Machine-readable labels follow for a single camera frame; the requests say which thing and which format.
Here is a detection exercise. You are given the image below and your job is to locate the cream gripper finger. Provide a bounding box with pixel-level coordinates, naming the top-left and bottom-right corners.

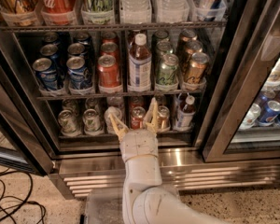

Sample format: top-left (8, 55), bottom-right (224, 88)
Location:
top-left (108, 113), bottom-right (129, 141)
top-left (143, 98), bottom-right (158, 133)

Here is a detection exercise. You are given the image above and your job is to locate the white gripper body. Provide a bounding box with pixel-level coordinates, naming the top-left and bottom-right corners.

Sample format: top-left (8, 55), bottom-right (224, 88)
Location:
top-left (119, 129), bottom-right (158, 162)

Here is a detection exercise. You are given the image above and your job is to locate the blue label tea bottle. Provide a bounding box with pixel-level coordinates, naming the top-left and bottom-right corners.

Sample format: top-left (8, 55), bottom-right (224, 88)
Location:
top-left (129, 34), bottom-right (152, 91)

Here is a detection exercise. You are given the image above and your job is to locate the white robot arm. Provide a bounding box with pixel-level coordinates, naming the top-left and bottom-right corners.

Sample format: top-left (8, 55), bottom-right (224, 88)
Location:
top-left (109, 100), bottom-right (229, 224)

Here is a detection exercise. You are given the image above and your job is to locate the front gold can bottom shelf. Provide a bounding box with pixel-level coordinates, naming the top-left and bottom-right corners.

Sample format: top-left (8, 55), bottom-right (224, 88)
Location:
top-left (158, 105), bottom-right (170, 131)

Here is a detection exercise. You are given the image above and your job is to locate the gold can shelf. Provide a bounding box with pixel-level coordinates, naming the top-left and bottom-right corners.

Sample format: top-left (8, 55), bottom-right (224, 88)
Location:
top-left (181, 40), bottom-right (203, 64)
top-left (184, 52), bottom-right (209, 84)
top-left (158, 105), bottom-right (170, 131)

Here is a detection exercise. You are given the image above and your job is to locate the front red can bottom shelf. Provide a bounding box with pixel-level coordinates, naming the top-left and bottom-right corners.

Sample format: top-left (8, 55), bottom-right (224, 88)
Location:
top-left (131, 106), bottom-right (146, 130)

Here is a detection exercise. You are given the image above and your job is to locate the green can shelf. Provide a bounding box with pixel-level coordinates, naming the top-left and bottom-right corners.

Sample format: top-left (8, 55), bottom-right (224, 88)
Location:
top-left (81, 0), bottom-right (114, 24)
top-left (156, 53), bottom-right (178, 91)
top-left (82, 109), bottom-right (102, 134)
top-left (156, 40), bottom-right (174, 59)

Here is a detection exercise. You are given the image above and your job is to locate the small tea bottle bottom shelf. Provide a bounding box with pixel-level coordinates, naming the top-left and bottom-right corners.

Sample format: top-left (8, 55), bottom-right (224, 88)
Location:
top-left (175, 95), bottom-right (196, 130)

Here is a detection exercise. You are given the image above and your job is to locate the front green can middle shelf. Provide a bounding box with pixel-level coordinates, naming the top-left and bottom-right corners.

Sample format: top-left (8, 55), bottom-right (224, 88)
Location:
top-left (156, 53), bottom-right (178, 91)

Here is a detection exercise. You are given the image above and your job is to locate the front red can middle shelf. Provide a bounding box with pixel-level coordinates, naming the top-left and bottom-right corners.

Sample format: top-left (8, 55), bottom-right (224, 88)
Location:
top-left (97, 55), bottom-right (120, 88)

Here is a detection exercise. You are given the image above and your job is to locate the fridge bottom vent grille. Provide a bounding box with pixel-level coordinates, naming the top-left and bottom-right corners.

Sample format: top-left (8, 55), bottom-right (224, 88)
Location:
top-left (62, 162), bottom-right (280, 198)

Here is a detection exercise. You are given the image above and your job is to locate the front gold can middle shelf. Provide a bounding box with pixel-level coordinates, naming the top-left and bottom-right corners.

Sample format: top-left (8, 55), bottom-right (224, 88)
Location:
top-left (184, 52), bottom-right (209, 84)

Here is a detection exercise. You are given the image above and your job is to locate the right fridge glass door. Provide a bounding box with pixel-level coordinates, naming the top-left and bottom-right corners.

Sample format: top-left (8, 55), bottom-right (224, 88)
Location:
top-left (195, 0), bottom-right (280, 163)

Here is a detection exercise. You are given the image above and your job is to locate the open left fridge door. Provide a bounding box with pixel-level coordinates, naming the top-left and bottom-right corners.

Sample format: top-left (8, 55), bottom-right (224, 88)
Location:
top-left (0, 31), bottom-right (55, 175)

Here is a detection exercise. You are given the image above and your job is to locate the clear water bottle top left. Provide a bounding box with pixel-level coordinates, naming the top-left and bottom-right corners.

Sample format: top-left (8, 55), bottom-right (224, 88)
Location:
top-left (119, 0), bottom-right (152, 24)

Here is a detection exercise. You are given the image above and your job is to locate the clear water bottle top right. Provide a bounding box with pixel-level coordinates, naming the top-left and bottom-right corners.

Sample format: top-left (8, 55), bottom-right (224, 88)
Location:
top-left (153, 0), bottom-right (189, 23)

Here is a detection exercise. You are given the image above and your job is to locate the green can top shelf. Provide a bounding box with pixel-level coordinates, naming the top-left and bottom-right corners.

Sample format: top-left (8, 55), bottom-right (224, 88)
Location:
top-left (81, 0), bottom-right (114, 24)

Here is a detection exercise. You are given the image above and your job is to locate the red cola can top shelf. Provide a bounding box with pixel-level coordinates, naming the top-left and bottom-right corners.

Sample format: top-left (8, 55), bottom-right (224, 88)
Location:
top-left (41, 0), bottom-right (77, 26)

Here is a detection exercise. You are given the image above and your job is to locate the orange can top shelf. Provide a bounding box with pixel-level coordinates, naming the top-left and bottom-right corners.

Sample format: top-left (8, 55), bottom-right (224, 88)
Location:
top-left (0, 0), bottom-right (38, 26)

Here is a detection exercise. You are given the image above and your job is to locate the front green can bottom left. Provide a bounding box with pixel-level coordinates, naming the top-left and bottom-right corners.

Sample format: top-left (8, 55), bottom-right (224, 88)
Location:
top-left (58, 110), bottom-right (81, 136)

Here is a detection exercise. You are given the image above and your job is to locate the blue can column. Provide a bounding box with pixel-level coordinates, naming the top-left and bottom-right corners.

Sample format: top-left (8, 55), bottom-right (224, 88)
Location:
top-left (33, 58), bottom-right (63, 91)
top-left (67, 43), bottom-right (89, 61)
top-left (40, 44), bottom-right (63, 67)
top-left (66, 56), bottom-right (92, 90)

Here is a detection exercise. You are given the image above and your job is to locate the clear plastic bin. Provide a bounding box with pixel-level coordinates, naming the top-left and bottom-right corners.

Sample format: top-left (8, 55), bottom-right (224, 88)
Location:
top-left (84, 184), bottom-right (186, 224)

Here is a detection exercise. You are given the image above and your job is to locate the front blue can left column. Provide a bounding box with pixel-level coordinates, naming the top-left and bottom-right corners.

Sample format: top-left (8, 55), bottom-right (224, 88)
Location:
top-left (33, 58), bottom-right (63, 91)

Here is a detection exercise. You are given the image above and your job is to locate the middle blue can left column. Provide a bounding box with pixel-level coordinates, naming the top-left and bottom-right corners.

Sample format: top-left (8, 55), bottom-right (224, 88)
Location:
top-left (40, 44), bottom-right (63, 67)

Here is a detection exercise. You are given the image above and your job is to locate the blue can behind right door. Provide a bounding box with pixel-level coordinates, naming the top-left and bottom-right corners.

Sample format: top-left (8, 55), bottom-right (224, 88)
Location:
top-left (258, 100), bottom-right (280, 126)

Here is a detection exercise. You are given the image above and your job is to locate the blue energy drink can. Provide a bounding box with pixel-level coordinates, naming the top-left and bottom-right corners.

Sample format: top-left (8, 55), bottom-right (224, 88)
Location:
top-left (196, 0), bottom-right (221, 21)

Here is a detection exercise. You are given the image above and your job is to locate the black cable on floor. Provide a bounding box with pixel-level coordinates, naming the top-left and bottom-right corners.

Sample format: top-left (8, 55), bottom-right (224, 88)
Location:
top-left (0, 163), bottom-right (48, 224)

